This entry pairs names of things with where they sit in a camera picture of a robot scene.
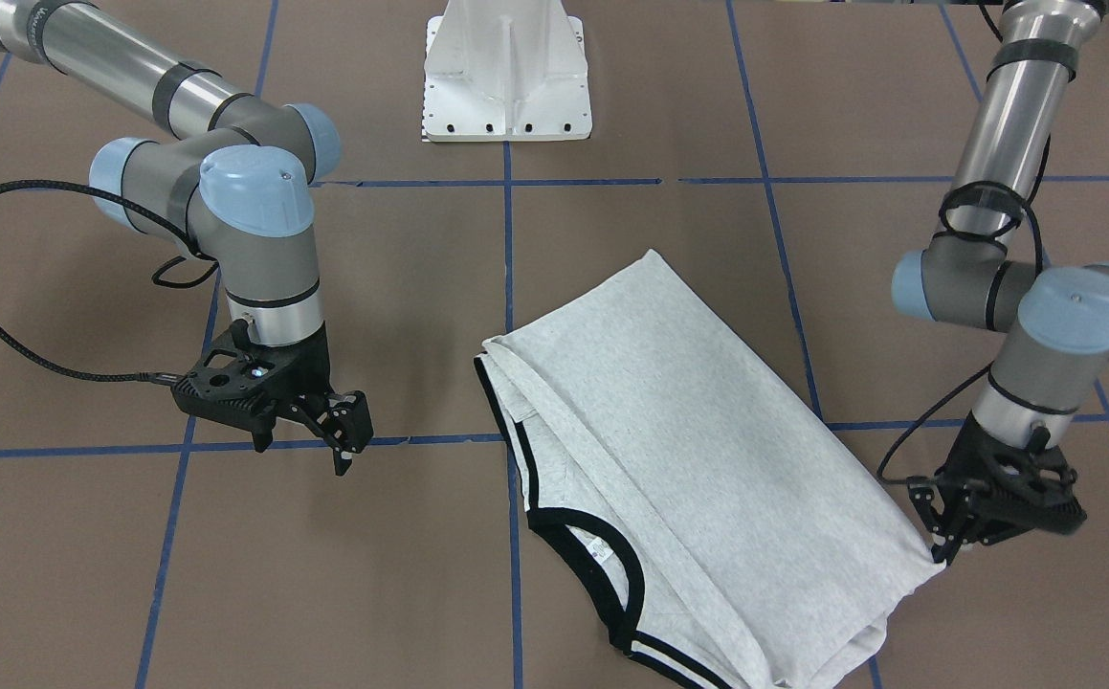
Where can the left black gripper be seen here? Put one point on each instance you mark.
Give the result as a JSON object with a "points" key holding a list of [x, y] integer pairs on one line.
{"points": [[954, 508]]}

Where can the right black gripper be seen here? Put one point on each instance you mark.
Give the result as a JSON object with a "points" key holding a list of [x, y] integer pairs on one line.
{"points": [[310, 363]]}

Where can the grey cartoon print t-shirt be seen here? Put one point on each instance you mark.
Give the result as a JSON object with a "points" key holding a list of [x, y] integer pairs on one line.
{"points": [[726, 537]]}

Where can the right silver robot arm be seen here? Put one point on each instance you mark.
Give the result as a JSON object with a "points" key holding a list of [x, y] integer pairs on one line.
{"points": [[232, 188]]}

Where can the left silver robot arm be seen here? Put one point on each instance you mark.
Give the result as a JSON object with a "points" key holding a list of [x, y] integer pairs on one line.
{"points": [[986, 267]]}

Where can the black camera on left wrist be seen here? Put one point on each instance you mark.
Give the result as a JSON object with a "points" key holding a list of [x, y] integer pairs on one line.
{"points": [[1033, 490]]}

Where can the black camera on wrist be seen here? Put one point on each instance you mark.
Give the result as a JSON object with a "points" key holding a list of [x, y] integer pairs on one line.
{"points": [[1033, 490], [228, 385]]}

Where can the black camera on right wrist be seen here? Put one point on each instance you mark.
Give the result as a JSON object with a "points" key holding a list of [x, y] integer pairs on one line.
{"points": [[228, 385]]}

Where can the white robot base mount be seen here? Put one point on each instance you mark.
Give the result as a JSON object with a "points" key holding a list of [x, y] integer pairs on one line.
{"points": [[505, 72]]}

